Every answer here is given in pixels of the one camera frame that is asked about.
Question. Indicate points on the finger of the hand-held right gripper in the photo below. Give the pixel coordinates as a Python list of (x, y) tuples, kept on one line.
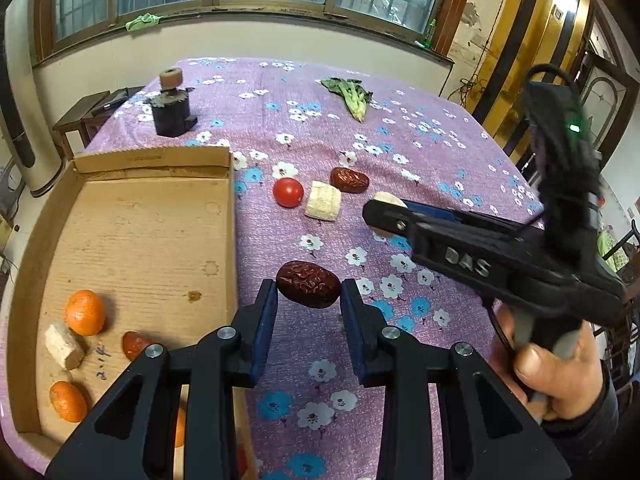
[(387, 217), (435, 212)]

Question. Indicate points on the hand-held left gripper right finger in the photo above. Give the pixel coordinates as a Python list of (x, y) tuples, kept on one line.
[(354, 332)]

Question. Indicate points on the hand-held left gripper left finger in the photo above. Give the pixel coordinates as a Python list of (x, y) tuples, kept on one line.
[(265, 327)]

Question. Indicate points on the peeled banana piece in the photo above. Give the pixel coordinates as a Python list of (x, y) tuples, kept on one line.
[(323, 201), (390, 199), (64, 347)]

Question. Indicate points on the dried red jujube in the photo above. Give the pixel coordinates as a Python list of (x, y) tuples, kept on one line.
[(350, 180), (308, 284)]

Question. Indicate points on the cardboard tray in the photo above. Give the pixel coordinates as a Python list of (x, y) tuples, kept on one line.
[(145, 240)]

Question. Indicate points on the orange mandarin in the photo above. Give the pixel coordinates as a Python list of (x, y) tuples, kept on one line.
[(86, 312), (68, 401)]

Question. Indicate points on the person's right forearm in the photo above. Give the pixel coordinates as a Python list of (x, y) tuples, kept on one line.
[(585, 442)]

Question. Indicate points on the person's right hand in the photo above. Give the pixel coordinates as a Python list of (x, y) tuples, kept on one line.
[(550, 377)]

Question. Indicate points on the purple floral bed sheet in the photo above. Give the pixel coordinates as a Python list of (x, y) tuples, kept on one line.
[(400, 125)]

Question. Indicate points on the small red tomato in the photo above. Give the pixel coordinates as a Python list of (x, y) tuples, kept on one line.
[(288, 192)]

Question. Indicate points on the green leafy vegetable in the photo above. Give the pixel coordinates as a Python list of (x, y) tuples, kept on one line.
[(352, 96)]

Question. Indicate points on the green plastic bottle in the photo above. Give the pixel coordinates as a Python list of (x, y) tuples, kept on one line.
[(430, 35)]

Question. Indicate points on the stained glass door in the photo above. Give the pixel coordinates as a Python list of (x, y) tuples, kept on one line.
[(602, 95)]

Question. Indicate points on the golden panelled door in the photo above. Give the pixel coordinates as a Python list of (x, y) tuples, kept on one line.
[(530, 35)]

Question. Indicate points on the black motor with brown roller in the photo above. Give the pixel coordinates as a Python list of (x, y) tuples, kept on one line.
[(171, 115)]

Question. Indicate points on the dark wooden side table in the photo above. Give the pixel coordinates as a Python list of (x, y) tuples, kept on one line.
[(82, 115)]

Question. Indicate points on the white standing appliance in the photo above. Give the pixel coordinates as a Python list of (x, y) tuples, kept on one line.
[(30, 160)]

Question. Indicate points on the green rag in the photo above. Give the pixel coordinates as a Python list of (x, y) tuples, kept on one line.
[(142, 21)]

